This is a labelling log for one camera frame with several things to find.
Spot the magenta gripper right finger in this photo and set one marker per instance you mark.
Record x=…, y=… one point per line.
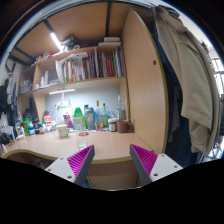
x=152, y=167

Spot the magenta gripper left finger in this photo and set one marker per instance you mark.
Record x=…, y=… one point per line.
x=75, y=167

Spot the clear drinking glass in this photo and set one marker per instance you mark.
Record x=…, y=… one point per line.
x=82, y=141

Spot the white ceramic mug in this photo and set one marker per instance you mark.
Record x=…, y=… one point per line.
x=63, y=131

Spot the pink packet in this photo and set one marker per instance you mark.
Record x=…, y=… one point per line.
x=67, y=121

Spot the brown ceramic mug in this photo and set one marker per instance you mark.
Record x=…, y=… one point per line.
x=124, y=126

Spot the green-capped plastic bottle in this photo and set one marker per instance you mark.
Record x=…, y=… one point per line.
x=78, y=119

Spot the grey shaker bottle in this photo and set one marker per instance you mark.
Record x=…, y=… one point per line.
x=89, y=112

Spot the clear glass bottle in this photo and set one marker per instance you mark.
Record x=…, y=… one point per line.
x=98, y=118

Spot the small blue-white bottle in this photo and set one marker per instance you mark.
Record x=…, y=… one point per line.
x=31, y=129

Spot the green glass bottle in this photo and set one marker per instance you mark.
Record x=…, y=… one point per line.
x=104, y=116

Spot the dark jar with white lid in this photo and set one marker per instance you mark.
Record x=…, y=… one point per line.
x=112, y=124

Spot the tall clear bottle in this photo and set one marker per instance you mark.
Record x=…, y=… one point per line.
x=121, y=111

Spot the white desk lamp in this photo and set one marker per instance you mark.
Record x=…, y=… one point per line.
x=61, y=108

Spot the green small container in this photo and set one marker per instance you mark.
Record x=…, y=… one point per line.
x=26, y=126

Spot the beige hanging coat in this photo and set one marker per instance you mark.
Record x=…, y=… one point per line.
x=183, y=53

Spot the row of books on shelf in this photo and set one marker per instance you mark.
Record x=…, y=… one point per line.
x=90, y=65

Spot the wooden shelf unit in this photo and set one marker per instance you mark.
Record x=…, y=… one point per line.
x=44, y=80

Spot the fluorescent tube light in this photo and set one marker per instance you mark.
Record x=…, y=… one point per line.
x=56, y=41

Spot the stacked books on top shelf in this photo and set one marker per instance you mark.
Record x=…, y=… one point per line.
x=110, y=41

